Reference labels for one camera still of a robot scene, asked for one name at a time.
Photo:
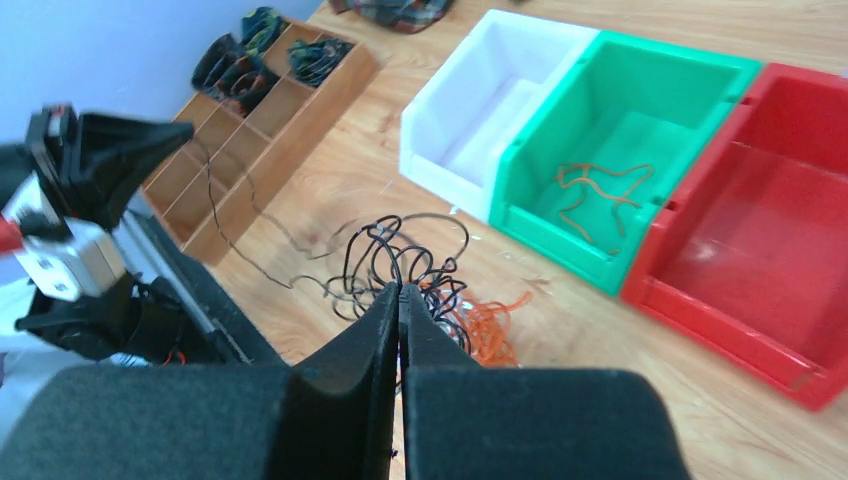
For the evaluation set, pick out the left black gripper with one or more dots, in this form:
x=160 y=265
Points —
x=90 y=168

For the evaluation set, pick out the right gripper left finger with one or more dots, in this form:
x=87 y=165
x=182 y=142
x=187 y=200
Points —
x=329 y=417

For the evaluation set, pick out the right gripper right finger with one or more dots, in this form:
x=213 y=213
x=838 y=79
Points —
x=465 y=421

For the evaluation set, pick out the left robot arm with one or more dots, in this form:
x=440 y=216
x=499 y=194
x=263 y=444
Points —
x=133 y=322

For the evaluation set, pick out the wooden compartment tray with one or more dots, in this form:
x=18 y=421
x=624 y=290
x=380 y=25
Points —
x=208 y=193

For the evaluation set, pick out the brown fabric roll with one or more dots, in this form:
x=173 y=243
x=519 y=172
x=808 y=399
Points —
x=245 y=83

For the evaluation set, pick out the dark fabric roll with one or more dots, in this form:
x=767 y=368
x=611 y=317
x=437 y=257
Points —
x=218 y=58

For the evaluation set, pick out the green patterned fabric roll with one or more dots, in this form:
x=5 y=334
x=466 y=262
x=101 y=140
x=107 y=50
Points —
x=260 y=28

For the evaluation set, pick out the white plastic bin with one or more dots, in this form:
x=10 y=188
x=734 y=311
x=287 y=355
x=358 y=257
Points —
x=454 y=131

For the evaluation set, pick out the green plastic bin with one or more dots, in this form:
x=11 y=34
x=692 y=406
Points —
x=593 y=166

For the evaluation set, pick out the plaid cloth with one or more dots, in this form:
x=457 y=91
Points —
x=403 y=16

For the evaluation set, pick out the red plastic bin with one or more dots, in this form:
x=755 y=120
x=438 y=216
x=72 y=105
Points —
x=748 y=256

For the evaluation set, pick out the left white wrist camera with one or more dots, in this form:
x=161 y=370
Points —
x=66 y=258

